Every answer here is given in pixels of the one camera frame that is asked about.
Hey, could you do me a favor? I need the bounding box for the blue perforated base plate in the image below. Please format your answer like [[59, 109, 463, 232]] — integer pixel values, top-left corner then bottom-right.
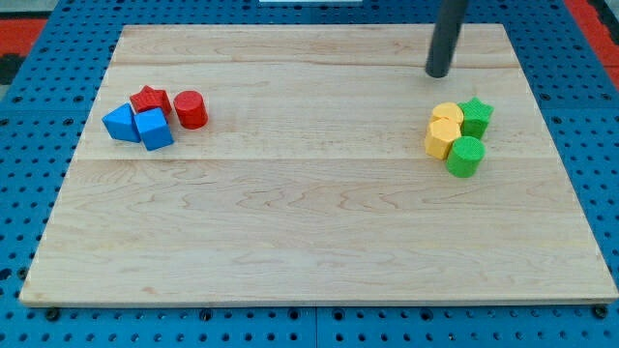
[[1, 0, 618, 347]]

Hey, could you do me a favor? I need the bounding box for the red star block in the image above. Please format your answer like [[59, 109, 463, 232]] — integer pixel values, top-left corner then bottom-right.
[[130, 85, 172, 117]]

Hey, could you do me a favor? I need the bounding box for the green cylinder block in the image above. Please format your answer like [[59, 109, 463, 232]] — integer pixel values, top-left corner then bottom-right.
[[446, 136, 486, 178]]

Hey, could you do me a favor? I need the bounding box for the yellow heart block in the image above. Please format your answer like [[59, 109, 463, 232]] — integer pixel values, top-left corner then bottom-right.
[[430, 101, 464, 125]]

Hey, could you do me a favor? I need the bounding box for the blue triangle block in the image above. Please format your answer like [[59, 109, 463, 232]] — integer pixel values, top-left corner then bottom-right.
[[102, 103, 141, 143]]

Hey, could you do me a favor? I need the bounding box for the light wooden board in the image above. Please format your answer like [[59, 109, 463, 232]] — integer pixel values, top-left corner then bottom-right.
[[20, 24, 618, 308]]

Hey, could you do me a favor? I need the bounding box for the blue cube block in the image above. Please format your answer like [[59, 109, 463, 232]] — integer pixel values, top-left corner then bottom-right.
[[134, 108, 174, 151]]

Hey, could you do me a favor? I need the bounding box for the red cylinder block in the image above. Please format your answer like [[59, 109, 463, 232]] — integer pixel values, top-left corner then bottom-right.
[[173, 91, 208, 130]]

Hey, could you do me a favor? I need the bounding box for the yellow hexagon block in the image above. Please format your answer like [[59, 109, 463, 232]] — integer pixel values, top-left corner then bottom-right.
[[425, 118, 461, 160]]

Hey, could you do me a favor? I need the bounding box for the green star block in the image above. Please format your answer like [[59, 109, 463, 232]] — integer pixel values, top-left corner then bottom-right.
[[458, 97, 494, 140]]

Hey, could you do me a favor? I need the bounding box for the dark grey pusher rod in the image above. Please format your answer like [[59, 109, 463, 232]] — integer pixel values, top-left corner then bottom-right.
[[425, 0, 469, 78]]

